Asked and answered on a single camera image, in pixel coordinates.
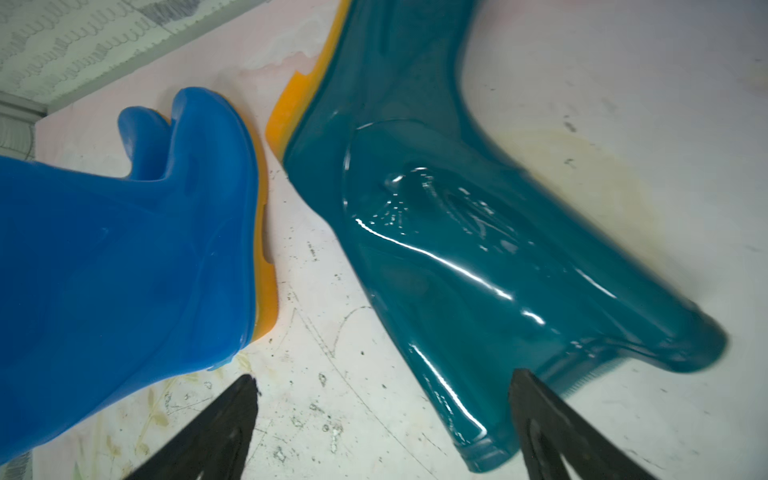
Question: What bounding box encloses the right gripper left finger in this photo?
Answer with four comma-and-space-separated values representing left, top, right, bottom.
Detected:
128, 374, 259, 479

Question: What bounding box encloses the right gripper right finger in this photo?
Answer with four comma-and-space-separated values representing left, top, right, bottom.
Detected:
508, 369, 654, 480

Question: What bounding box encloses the blue rubber boot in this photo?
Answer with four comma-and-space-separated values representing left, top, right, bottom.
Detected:
1, 87, 278, 462

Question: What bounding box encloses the green rubber boot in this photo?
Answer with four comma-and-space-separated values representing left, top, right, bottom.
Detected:
266, 1, 726, 473

